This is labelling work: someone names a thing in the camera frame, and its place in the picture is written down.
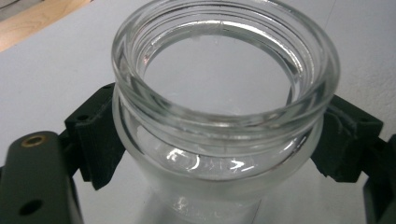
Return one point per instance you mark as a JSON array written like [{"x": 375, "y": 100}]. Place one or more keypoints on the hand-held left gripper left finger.
[{"x": 96, "y": 140}]

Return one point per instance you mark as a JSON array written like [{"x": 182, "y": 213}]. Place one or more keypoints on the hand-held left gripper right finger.
[{"x": 345, "y": 140}]

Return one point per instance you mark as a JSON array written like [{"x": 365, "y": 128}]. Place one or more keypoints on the clear glass jar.
[{"x": 218, "y": 93}]

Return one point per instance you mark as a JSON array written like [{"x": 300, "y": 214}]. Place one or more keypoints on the wooden table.
[{"x": 28, "y": 28}]

